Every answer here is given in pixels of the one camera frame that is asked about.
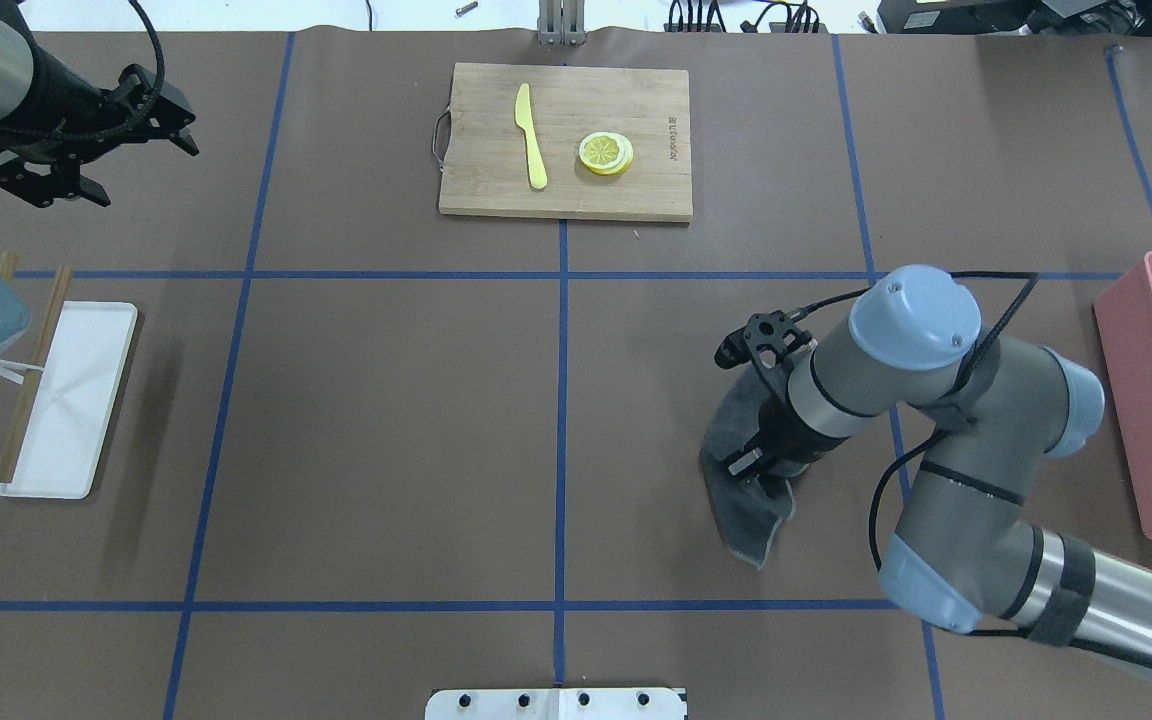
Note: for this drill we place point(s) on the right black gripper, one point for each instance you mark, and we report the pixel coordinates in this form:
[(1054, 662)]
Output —
[(792, 438)]

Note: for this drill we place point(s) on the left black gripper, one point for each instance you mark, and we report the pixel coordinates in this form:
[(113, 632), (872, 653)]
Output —
[(64, 108)]

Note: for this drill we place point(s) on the grey cloth towel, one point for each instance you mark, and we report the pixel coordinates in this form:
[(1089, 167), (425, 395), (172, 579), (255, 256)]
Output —
[(749, 505)]

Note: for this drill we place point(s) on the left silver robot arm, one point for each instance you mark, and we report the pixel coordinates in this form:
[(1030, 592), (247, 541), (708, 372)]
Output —
[(19, 51)]

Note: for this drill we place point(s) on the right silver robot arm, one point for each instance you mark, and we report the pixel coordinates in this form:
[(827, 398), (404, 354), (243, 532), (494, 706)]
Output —
[(961, 557)]

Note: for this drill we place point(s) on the white towel rack stand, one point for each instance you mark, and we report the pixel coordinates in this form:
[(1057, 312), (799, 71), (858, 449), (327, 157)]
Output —
[(68, 388)]

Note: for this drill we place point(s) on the yellow lemon slice toy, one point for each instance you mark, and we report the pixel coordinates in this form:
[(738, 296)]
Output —
[(606, 153)]

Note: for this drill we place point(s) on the wooden cutting board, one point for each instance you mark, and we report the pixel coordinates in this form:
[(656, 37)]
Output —
[(484, 163)]

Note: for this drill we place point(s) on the yellow plastic knife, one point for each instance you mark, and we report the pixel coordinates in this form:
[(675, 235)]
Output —
[(537, 175)]

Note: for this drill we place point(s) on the white camera pillar base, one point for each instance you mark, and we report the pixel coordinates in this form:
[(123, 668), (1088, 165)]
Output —
[(559, 703)]

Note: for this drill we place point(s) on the aluminium frame post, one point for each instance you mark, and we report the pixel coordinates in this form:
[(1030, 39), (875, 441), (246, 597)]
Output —
[(561, 23)]

